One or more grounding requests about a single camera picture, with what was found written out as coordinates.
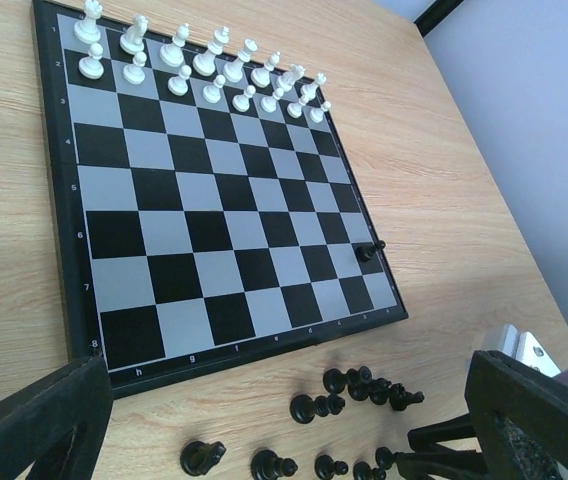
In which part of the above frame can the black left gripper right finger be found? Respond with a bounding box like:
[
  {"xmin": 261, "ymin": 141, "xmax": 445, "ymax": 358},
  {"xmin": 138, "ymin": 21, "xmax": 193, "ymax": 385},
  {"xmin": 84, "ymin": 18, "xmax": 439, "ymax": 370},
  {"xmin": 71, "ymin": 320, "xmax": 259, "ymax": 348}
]
[{"xmin": 465, "ymin": 351, "xmax": 568, "ymax": 479}]

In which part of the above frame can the white knight b-file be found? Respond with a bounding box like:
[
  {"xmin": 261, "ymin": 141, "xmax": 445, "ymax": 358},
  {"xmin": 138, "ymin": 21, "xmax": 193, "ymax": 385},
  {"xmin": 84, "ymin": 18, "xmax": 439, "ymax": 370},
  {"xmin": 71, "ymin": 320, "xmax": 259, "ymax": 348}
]
[{"xmin": 276, "ymin": 64, "xmax": 305, "ymax": 92}]

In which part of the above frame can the white pawn b-file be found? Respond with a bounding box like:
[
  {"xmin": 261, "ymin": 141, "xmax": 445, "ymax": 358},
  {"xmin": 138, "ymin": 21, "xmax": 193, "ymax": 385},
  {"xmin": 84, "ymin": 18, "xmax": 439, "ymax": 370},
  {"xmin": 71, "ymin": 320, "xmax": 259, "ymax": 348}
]
[{"xmin": 287, "ymin": 95, "xmax": 309, "ymax": 119}]

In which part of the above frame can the black chess piece front row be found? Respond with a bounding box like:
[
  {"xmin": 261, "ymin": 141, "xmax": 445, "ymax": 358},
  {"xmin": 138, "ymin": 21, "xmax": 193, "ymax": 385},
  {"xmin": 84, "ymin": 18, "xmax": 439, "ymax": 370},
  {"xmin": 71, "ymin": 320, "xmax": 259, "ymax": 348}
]
[{"xmin": 251, "ymin": 449, "xmax": 298, "ymax": 480}]

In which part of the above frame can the white pawn f-file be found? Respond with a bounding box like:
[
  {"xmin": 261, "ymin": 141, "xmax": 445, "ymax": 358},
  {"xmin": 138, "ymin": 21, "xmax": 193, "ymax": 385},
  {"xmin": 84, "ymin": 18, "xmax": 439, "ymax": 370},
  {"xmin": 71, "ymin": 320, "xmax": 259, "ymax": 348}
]
[{"xmin": 167, "ymin": 64, "xmax": 192, "ymax": 96}]

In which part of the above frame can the white bishop f-file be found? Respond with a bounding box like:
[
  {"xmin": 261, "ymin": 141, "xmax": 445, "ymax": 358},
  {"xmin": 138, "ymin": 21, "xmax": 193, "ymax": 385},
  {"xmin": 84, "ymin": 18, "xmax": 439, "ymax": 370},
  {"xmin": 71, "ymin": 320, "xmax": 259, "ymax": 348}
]
[{"xmin": 159, "ymin": 23, "xmax": 190, "ymax": 68}]

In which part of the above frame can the white pawn g-file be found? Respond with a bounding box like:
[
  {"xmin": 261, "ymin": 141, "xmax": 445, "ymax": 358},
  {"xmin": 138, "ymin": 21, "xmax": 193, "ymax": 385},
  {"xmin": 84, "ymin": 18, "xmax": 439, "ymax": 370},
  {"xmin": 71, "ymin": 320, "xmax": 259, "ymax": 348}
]
[{"xmin": 123, "ymin": 51, "xmax": 147, "ymax": 85}]

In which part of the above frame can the white knight g-file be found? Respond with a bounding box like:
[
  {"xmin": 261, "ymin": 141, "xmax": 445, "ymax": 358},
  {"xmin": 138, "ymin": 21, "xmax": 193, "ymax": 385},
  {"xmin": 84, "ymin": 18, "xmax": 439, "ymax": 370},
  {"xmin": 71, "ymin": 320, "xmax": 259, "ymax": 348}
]
[{"xmin": 119, "ymin": 14, "xmax": 149, "ymax": 55}]

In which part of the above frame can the white king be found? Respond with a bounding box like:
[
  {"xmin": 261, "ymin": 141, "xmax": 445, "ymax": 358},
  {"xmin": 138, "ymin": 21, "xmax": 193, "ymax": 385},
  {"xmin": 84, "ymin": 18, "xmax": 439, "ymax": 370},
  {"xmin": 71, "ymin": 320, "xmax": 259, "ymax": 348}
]
[{"xmin": 192, "ymin": 26, "xmax": 230, "ymax": 77}]

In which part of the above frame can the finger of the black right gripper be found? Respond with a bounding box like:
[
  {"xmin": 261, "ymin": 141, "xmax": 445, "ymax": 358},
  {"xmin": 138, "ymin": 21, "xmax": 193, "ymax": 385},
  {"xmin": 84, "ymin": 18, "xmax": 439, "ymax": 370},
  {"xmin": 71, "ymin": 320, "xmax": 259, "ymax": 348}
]
[
  {"xmin": 395, "ymin": 450, "xmax": 489, "ymax": 480},
  {"xmin": 407, "ymin": 418, "xmax": 476, "ymax": 452}
]

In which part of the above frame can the white pawn h-file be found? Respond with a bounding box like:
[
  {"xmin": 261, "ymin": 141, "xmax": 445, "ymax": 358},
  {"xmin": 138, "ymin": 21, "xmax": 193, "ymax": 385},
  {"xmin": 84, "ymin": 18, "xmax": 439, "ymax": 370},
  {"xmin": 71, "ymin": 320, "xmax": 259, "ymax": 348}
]
[{"xmin": 78, "ymin": 42, "xmax": 104, "ymax": 80}]

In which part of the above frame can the white pawn e-file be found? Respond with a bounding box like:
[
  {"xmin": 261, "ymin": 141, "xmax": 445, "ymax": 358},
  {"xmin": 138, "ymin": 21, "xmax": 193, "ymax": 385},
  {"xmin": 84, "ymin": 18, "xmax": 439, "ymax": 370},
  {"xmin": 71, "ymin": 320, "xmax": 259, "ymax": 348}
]
[{"xmin": 202, "ymin": 74, "xmax": 226, "ymax": 104}]

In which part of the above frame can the black piece cluster middle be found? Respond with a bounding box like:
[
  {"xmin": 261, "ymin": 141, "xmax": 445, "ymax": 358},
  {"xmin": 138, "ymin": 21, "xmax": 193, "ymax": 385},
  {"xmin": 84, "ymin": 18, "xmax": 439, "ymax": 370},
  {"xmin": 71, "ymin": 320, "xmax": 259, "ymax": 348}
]
[{"xmin": 347, "ymin": 366, "xmax": 392, "ymax": 405}]

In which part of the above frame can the black chess piece lying left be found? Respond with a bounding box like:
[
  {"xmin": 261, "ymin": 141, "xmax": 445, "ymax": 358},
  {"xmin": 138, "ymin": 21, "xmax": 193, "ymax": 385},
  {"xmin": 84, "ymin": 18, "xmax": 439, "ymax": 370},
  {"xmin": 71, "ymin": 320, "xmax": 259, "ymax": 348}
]
[{"xmin": 180, "ymin": 441, "xmax": 227, "ymax": 477}]

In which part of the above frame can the white pawn c-file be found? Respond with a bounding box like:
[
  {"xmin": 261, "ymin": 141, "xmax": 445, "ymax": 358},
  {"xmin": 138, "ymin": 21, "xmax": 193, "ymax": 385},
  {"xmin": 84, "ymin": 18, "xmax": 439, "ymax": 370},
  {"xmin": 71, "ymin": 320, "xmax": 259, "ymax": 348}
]
[{"xmin": 260, "ymin": 87, "xmax": 284, "ymax": 113}]

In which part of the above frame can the white pawn a-file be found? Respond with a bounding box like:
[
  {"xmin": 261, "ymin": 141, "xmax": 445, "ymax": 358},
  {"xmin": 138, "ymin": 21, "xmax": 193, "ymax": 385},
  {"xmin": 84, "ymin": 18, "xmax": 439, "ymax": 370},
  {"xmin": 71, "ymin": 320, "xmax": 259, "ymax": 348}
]
[{"xmin": 309, "ymin": 101, "xmax": 332, "ymax": 124}]

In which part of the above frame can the white rook h-file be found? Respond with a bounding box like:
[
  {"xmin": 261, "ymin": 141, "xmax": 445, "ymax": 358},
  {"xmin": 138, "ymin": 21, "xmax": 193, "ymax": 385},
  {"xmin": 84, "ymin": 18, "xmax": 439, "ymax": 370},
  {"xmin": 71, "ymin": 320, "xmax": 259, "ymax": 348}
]
[{"xmin": 74, "ymin": 0, "xmax": 103, "ymax": 44}]

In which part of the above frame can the black and silver chessboard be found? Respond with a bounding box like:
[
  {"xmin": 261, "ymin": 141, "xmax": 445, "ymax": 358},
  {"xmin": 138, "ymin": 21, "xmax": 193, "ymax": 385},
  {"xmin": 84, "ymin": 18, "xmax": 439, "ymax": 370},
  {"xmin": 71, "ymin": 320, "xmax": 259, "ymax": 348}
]
[{"xmin": 33, "ymin": 1, "xmax": 408, "ymax": 398}]

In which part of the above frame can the white rook a-file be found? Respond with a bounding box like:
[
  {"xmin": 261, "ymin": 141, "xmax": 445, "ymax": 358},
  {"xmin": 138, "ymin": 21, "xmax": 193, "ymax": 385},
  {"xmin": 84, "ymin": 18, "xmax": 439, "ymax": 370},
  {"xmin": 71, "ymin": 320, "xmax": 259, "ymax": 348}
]
[{"xmin": 300, "ymin": 72, "xmax": 327, "ymax": 101}]

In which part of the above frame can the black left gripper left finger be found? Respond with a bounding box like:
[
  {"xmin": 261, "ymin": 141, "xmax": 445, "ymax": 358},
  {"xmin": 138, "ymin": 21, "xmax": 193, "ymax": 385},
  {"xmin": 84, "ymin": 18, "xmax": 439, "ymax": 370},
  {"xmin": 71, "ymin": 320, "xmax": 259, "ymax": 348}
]
[{"xmin": 0, "ymin": 356, "xmax": 114, "ymax": 479}]

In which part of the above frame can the black knight cluster right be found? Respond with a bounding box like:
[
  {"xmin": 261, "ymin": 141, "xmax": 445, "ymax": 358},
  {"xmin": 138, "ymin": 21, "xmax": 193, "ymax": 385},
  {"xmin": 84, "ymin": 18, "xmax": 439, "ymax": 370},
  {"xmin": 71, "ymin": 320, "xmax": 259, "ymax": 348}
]
[{"xmin": 388, "ymin": 383, "xmax": 425, "ymax": 411}]

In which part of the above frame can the white queen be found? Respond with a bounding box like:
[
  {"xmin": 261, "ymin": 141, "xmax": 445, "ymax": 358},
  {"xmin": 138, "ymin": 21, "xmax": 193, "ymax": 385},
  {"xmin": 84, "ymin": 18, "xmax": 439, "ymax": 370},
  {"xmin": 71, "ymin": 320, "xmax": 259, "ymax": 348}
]
[{"xmin": 223, "ymin": 39, "xmax": 258, "ymax": 83}]

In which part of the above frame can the black king piece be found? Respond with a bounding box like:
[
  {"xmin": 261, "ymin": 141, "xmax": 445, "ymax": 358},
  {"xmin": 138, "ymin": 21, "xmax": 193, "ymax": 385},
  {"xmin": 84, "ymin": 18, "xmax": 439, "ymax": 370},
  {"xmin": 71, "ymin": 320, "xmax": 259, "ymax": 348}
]
[{"xmin": 289, "ymin": 394, "xmax": 346, "ymax": 424}]

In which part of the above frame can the black pawn a-file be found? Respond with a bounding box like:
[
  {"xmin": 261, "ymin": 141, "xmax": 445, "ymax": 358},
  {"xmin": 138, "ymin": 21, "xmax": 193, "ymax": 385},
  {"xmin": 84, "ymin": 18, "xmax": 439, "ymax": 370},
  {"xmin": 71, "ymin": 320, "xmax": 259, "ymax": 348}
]
[{"xmin": 355, "ymin": 240, "xmax": 386, "ymax": 262}]

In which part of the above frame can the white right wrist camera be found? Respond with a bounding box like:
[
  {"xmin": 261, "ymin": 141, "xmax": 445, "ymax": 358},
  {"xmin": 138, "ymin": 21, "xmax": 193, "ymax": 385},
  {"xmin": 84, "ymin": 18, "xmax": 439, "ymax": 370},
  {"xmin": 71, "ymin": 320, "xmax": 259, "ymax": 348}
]
[{"xmin": 480, "ymin": 324, "xmax": 560, "ymax": 377}]

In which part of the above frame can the white bishop c-file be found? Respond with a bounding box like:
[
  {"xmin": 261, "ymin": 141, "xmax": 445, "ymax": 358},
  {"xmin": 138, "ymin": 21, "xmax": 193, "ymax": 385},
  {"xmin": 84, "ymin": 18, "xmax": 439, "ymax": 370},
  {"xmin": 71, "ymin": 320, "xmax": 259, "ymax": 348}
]
[{"xmin": 250, "ymin": 51, "xmax": 281, "ymax": 88}]

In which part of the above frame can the black frame post rear right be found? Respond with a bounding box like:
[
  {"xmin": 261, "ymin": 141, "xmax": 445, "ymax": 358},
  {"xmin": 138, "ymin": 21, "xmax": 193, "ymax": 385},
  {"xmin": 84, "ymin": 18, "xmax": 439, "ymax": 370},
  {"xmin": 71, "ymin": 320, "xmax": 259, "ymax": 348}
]
[{"xmin": 414, "ymin": 0, "xmax": 464, "ymax": 37}]

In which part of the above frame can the white pawn d-file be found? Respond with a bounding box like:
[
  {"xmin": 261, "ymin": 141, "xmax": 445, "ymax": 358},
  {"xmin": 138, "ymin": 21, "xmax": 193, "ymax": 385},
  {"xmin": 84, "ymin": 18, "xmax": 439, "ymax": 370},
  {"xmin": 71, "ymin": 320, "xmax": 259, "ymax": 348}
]
[{"xmin": 232, "ymin": 85, "xmax": 256, "ymax": 113}]

